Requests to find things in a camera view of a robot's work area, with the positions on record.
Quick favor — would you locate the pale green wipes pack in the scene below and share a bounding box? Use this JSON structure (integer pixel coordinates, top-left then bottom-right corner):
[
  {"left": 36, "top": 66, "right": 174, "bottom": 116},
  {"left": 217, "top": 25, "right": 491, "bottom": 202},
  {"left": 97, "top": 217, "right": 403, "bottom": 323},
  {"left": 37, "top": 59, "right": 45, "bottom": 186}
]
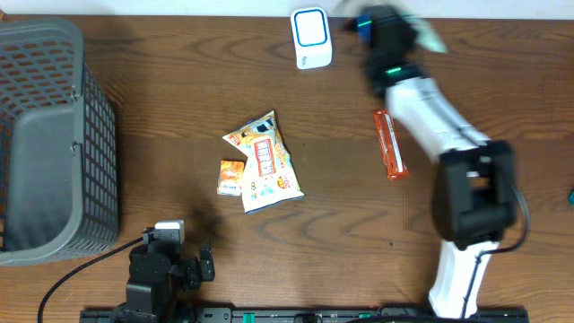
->
[{"left": 403, "top": 14, "right": 448, "bottom": 53}]

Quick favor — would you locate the small orange snack packet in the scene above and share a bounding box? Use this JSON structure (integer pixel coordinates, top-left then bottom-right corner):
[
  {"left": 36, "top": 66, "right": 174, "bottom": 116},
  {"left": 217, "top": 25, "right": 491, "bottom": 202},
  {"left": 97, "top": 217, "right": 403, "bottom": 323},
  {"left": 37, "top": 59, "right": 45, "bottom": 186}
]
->
[{"left": 217, "top": 161, "right": 245, "bottom": 196}]

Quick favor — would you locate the yellow white chips bag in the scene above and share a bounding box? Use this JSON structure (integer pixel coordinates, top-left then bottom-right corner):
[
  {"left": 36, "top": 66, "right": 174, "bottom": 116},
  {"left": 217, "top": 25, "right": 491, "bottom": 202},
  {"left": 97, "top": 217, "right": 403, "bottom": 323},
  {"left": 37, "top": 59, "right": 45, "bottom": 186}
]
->
[{"left": 222, "top": 110, "right": 305, "bottom": 214}]

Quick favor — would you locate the red orange chocolate bar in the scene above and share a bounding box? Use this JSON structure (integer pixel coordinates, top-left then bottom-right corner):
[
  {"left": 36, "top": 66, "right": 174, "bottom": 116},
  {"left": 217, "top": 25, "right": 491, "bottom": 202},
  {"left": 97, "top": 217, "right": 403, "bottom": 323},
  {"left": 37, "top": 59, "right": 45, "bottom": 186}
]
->
[{"left": 373, "top": 110, "right": 409, "bottom": 180}]

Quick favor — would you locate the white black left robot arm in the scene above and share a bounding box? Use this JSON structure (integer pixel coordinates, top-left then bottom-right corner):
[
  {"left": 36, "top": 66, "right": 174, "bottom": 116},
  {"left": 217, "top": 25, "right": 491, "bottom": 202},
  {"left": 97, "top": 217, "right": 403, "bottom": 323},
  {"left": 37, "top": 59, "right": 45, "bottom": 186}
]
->
[{"left": 109, "top": 228, "right": 215, "bottom": 323}]

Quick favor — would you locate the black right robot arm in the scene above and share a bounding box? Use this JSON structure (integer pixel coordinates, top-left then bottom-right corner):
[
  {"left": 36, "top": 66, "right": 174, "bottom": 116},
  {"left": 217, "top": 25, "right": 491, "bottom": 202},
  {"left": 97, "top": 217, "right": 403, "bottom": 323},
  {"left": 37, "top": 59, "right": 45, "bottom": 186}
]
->
[{"left": 346, "top": 4, "right": 523, "bottom": 319}]

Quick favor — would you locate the white barcode scanner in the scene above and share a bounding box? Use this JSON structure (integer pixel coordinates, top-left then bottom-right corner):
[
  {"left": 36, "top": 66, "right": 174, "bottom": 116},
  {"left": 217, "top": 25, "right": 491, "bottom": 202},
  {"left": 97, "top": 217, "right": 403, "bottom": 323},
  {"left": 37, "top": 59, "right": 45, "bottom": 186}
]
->
[{"left": 291, "top": 7, "right": 333, "bottom": 70}]

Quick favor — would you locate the grey plastic mesh basket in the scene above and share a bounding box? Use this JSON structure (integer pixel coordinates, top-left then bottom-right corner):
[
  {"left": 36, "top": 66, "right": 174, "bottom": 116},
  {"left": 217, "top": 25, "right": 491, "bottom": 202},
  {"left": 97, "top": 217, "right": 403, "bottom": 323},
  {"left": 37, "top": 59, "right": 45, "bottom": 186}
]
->
[{"left": 1, "top": 19, "right": 119, "bottom": 266}]

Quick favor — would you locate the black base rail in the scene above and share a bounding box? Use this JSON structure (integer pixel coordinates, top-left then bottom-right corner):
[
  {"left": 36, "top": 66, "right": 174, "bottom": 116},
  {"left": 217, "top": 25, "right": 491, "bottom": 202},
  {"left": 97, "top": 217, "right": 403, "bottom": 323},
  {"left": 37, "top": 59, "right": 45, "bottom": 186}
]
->
[{"left": 79, "top": 306, "right": 530, "bottom": 323}]

